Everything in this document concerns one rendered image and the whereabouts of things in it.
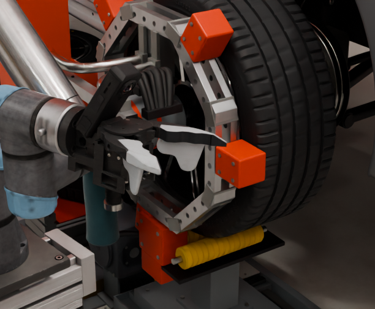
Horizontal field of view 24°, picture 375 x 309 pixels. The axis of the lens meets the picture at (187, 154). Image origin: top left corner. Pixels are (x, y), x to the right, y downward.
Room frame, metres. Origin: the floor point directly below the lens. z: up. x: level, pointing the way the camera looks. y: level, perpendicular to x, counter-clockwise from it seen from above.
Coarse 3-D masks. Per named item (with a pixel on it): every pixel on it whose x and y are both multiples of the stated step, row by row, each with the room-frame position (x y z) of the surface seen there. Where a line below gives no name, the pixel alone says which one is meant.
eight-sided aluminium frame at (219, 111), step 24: (144, 0) 2.11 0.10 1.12; (120, 24) 2.12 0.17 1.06; (144, 24) 2.02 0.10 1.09; (168, 24) 1.93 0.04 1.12; (96, 48) 2.23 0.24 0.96; (120, 48) 2.21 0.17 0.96; (192, 72) 1.86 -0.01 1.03; (216, 72) 1.86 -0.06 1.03; (216, 96) 1.85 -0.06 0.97; (216, 120) 1.78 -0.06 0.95; (144, 192) 2.06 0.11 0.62; (216, 192) 1.78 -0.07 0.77; (168, 216) 1.95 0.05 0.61; (192, 216) 1.85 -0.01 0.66
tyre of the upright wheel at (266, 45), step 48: (192, 0) 2.00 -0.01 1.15; (240, 0) 1.99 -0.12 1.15; (288, 0) 2.04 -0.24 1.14; (240, 48) 1.87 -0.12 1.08; (288, 48) 1.92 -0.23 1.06; (240, 96) 1.85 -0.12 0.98; (288, 96) 1.86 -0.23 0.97; (288, 144) 1.83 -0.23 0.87; (240, 192) 1.84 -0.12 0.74; (288, 192) 1.86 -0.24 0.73
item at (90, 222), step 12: (84, 180) 2.04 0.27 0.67; (84, 192) 2.04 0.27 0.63; (96, 192) 2.01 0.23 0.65; (96, 204) 2.02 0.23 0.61; (96, 216) 2.02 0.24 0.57; (108, 216) 2.02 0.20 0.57; (96, 228) 2.02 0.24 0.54; (108, 228) 2.02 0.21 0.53; (96, 240) 2.02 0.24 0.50; (108, 240) 2.02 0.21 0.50
